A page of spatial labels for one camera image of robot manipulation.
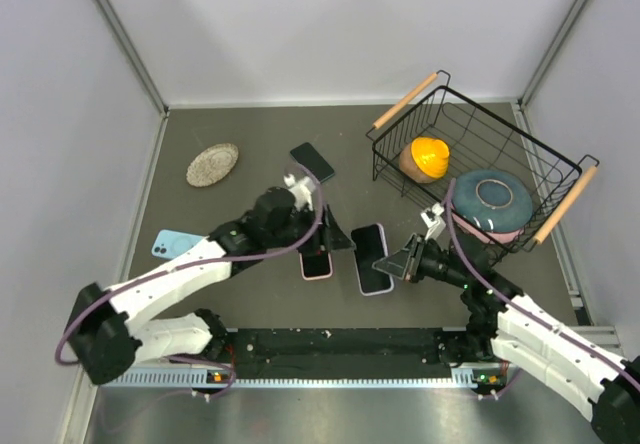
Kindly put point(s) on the blue ceramic bowl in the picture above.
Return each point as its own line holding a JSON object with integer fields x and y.
{"x": 492, "y": 200}

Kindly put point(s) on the pink bowl under blue bowl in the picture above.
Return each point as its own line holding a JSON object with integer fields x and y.
{"x": 500, "y": 236}

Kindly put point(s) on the orange yellow cupcake toy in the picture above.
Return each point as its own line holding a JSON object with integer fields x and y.
{"x": 425, "y": 160}

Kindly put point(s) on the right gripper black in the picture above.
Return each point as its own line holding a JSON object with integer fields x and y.
{"x": 397, "y": 263}

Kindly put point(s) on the green smartphone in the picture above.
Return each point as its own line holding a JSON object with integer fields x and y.
{"x": 306, "y": 155}

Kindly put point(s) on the black wire basket wooden handles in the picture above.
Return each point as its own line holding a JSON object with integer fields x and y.
{"x": 478, "y": 138}

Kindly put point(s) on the pink phone case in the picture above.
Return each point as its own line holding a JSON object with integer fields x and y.
{"x": 316, "y": 278}

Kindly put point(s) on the speckled beige plate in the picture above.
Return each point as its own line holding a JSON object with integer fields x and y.
{"x": 212, "y": 165}

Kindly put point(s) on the light blue phone case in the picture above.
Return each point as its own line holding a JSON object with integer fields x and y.
{"x": 170, "y": 244}

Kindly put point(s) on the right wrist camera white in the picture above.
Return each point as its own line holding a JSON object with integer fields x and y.
{"x": 434, "y": 221}

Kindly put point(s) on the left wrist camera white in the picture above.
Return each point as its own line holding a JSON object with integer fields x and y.
{"x": 302, "y": 189}

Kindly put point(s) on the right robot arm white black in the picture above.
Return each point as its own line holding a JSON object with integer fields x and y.
{"x": 506, "y": 324}

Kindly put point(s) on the white slotted cable duct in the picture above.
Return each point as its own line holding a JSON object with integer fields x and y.
{"x": 211, "y": 379}

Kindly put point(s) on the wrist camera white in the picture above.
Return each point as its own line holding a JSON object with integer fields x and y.
{"x": 434, "y": 221}
{"x": 302, "y": 189}

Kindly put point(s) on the lavender phone case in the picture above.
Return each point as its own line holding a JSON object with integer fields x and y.
{"x": 385, "y": 236}

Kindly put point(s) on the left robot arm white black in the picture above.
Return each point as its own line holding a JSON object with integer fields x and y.
{"x": 111, "y": 329}

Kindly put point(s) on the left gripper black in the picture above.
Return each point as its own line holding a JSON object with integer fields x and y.
{"x": 328, "y": 238}

